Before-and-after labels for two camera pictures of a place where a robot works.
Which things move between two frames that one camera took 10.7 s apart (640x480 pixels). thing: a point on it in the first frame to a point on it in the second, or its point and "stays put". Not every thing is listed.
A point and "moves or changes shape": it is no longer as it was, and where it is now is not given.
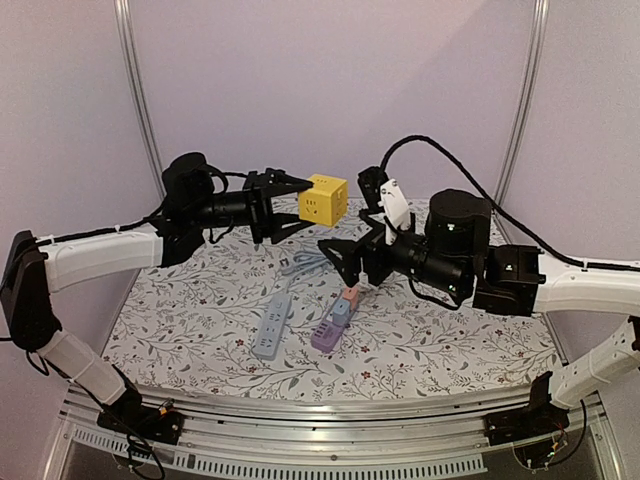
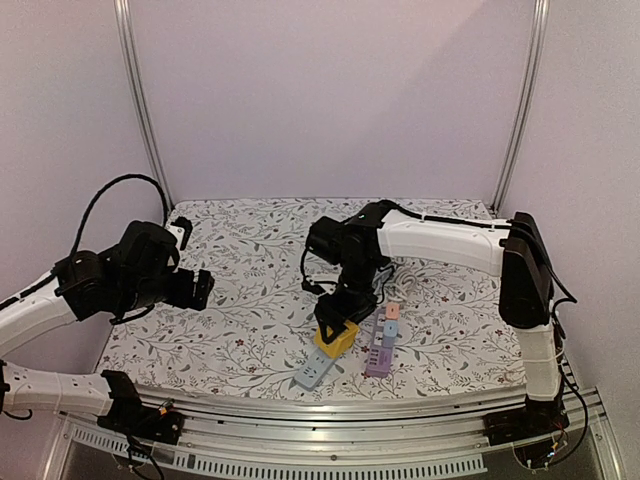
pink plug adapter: (351, 294) moves or changes shape
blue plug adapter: (341, 312) moves or changes shape
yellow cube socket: (326, 202) to (340, 345)
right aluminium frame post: (524, 108) stays put
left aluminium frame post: (122, 12) stays put
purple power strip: (326, 336) moves or changes shape
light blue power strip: (271, 327) to (313, 371)
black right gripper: (364, 257) to (331, 308)
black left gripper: (260, 210) to (183, 298)
